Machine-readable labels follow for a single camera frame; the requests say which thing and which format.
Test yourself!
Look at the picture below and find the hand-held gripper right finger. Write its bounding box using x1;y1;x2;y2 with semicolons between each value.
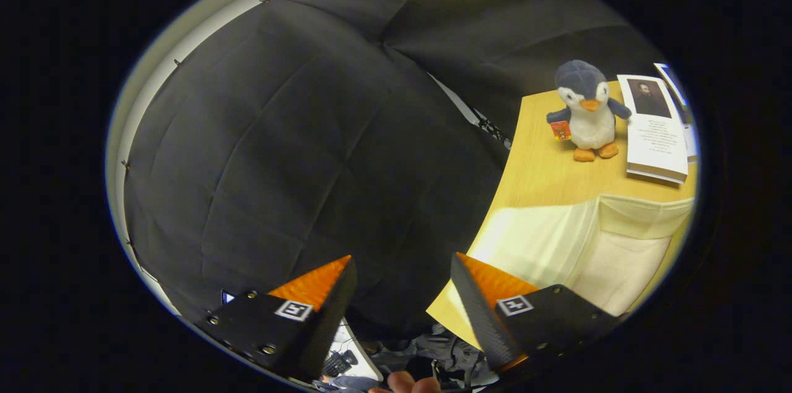
450;252;622;375

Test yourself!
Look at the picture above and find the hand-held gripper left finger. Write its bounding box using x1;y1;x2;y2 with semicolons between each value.
198;255;358;381

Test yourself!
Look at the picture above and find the beige fabric storage box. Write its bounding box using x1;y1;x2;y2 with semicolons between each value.
427;194;695;350

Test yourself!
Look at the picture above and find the dark grey cloth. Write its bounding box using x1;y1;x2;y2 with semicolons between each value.
365;326;497;389

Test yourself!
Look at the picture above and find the black backdrop cloth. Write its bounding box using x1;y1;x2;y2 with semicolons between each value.
121;0;669;344

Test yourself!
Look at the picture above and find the grey penguin plush toy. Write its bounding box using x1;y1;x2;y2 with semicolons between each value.
546;59;633;163

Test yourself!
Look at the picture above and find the white book with portrait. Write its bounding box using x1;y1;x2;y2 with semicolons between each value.
617;74;689;184

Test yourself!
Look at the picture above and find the book with dark blue cover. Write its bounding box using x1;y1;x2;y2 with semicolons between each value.
655;63;689;124

